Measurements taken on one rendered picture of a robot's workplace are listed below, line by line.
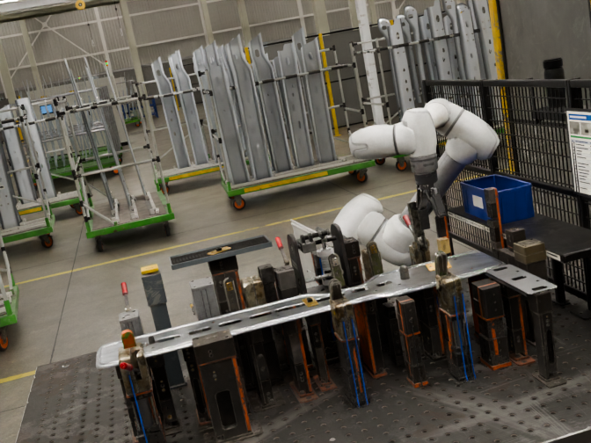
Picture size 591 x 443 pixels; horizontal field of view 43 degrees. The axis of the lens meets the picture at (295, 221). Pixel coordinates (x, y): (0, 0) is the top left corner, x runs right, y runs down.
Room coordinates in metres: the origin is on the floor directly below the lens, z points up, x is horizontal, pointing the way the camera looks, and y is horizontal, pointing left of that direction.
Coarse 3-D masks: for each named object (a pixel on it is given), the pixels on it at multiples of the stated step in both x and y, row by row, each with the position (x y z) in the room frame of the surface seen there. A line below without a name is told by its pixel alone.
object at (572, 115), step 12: (576, 108) 2.50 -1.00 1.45; (576, 120) 2.51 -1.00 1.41; (588, 120) 2.44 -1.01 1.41; (576, 132) 2.52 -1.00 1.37; (588, 132) 2.45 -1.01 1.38; (576, 144) 2.52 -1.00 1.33; (588, 144) 2.45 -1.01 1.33; (576, 156) 2.53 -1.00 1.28; (588, 156) 2.46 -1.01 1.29; (588, 168) 2.47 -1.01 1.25; (576, 180) 2.55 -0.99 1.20; (588, 180) 2.47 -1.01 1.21; (576, 192) 2.55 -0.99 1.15; (588, 192) 2.48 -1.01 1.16
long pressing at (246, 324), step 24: (456, 264) 2.48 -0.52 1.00; (480, 264) 2.43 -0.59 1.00; (504, 264) 2.39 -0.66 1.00; (360, 288) 2.42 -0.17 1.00; (384, 288) 2.36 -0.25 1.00; (408, 288) 2.32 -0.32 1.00; (240, 312) 2.40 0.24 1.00; (264, 312) 2.36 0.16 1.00; (288, 312) 2.31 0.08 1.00; (312, 312) 2.28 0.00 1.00; (144, 336) 2.34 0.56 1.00; (168, 336) 2.30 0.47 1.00; (192, 336) 2.26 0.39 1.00; (96, 360) 2.22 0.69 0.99
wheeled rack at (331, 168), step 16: (352, 48) 9.37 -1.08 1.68; (336, 64) 10.28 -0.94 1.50; (352, 64) 9.42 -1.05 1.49; (208, 80) 9.12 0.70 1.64; (272, 80) 9.53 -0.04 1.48; (208, 112) 10.03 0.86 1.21; (224, 160) 9.12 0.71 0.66; (336, 160) 9.68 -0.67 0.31; (352, 160) 9.44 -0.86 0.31; (368, 160) 9.42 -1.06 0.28; (288, 176) 9.32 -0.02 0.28; (304, 176) 9.22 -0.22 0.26; (320, 176) 9.25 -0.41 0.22; (240, 192) 9.11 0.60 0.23; (240, 208) 9.20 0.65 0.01
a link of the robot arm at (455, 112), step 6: (432, 102) 2.92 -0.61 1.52; (438, 102) 2.91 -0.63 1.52; (444, 102) 2.93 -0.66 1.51; (450, 102) 2.99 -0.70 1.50; (450, 108) 2.92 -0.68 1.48; (456, 108) 2.93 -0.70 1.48; (462, 108) 2.95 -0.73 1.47; (450, 114) 2.91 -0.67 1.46; (456, 114) 2.91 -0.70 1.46; (450, 120) 2.91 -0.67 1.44; (456, 120) 2.90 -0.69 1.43; (444, 126) 2.92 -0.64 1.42; (450, 126) 2.91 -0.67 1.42; (444, 132) 2.93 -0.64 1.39
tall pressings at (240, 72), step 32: (256, 64) 9.72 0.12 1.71; (288, 64) 9.77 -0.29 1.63; (320, 64) 9.78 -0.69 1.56; (224, 96) 9.42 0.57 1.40; (256, 96) 9.40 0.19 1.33; (288, 96) 9.75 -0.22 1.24; (320, 96) 9.82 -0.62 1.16; (224, 128) 9.39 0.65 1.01; (256, 128) 9.43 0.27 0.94; (288, 128) 9.94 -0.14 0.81; (320, 128) 9.78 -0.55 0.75; (256, 160) 9.40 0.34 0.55; (288, 160) 9.64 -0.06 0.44; (320, 160) 9.68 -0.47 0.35
